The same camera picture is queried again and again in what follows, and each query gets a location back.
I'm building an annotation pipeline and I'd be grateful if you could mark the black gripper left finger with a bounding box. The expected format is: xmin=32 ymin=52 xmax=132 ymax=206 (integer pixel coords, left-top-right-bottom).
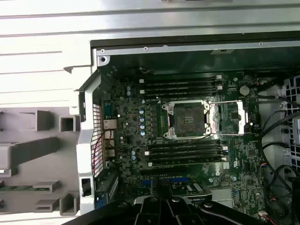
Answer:
xmin=61 ymin=178 xmax=166 ymax=225

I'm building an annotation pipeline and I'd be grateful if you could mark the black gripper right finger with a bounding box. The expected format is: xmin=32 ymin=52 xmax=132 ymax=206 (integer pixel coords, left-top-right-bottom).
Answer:
xmin=165 ymin=178 xmax=267 ymax=225

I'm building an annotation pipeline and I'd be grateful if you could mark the thin metal locking lever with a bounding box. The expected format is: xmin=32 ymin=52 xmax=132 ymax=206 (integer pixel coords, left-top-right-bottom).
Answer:
xmin=168 ymin=132 xmax=221 ymax=146

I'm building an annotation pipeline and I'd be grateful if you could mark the metal socket cover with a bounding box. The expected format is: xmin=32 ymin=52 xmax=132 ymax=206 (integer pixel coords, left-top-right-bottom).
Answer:
xmin=209 ymin=99 xmax=249 ymax=137

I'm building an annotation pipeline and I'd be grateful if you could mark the CPU socket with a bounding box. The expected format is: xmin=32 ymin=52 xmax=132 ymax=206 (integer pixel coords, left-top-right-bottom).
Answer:
xmin=161 ymin=99 xmax=213 ymax=141

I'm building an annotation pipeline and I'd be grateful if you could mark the black expansion slot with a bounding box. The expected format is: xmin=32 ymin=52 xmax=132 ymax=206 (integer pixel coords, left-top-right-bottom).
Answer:
xmin=140 ymin=167 xmax=188 ymax=176

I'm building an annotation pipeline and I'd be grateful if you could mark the silver finned heatsink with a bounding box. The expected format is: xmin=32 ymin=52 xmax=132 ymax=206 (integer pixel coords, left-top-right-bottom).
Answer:
xmin=210 ymin=188 xmax=235 ymax=207

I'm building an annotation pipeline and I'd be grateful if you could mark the black RAM slot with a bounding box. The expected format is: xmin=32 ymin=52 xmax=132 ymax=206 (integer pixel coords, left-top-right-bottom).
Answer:
xmin=145 ymin=147 xmax=228 ymax=154
xmin=139 ymin=81 xmax=223 ymax=89
xmin=147 ymin=142 xmax=223 ymax=150
xmin=139 ymin=75 xmax=223 ymax=84
xmin=147 ymin=152 xmax=223 ymax=159
xmin=139 ymin=85 xmax=223 ymax=94
xmin=147 ymin=157 xmax=228 ymax=165
xmin=139 ymin=90 xmax=223 ymax=99

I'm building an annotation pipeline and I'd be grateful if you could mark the green motherboard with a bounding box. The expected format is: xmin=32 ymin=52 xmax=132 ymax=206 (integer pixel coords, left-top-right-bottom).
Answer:
xmin=99 ymin=67 xmax=267 ymax=213

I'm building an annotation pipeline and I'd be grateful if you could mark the grey parts rack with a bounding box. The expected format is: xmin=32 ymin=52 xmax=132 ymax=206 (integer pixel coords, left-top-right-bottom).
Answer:
xmin=0 ymin=106 xmax=82 ymax=218

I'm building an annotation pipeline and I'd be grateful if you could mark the green RAM stick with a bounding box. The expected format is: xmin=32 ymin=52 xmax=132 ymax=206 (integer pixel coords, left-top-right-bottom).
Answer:
xmin=0 ymin=185 xmax=33 ymax=192

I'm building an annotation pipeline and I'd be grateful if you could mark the silver coin battery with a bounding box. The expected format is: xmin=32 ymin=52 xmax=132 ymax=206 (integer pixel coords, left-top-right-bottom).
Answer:
xmin=239 ymin=84 xmax=251 ymax=96

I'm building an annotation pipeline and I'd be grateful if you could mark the silver metal drive cage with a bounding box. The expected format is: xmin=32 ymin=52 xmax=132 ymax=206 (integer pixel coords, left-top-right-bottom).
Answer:
xmin=257 ymin=75 xmax=300 ymax=165

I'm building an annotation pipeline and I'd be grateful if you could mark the black PC case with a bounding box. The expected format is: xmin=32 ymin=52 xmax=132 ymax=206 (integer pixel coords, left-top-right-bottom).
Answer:
xmin=63 ymin=39 xmax=300 ymax=225

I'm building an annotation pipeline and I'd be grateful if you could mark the black wire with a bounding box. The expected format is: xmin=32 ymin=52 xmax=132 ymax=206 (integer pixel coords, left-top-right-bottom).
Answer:
xmin=260 ymin=110 xmax=300 ymax=225

